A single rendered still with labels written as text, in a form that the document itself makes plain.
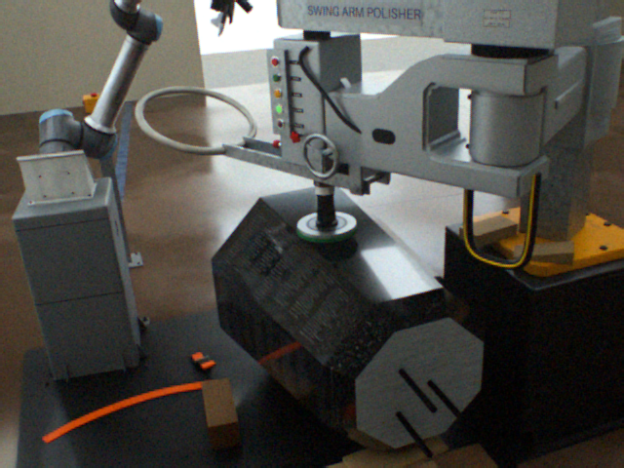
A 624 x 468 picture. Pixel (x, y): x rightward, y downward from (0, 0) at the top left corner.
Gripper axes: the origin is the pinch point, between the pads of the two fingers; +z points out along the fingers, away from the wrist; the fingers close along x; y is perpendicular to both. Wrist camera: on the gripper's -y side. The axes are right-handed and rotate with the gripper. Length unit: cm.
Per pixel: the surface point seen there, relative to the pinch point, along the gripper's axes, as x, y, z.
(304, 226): 63, -56, 34
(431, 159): 84, -85, -19
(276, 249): 59, -48, 52
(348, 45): 49, -52, -30
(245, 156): 45, -26, 25
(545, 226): 41, -140, 16
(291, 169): 56, -45, 17
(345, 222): 59, -69, 30
